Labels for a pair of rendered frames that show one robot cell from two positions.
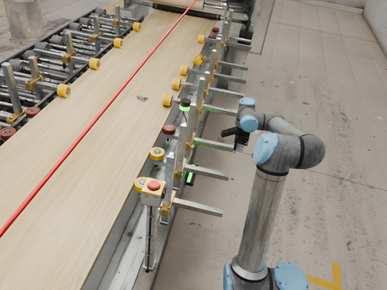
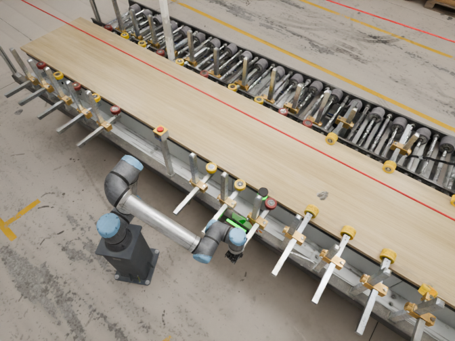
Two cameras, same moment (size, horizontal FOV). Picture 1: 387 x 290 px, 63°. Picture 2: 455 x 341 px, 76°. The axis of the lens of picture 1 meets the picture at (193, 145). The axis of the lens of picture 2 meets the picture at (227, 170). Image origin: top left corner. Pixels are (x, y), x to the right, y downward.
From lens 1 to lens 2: 202 cm
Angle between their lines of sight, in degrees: 72
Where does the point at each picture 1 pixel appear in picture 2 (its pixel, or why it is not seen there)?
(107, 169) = (231, 151)
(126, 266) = (183, 172)
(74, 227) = (191, 131)
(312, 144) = (108, 178)
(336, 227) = not seen: outside the picture
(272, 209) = not seen: hidden behind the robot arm
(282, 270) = (113, 219)
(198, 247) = (221, 268)
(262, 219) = not seen: hidden behind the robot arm
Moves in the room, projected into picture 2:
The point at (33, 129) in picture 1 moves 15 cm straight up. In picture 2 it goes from (283, 122) to (287, 108)
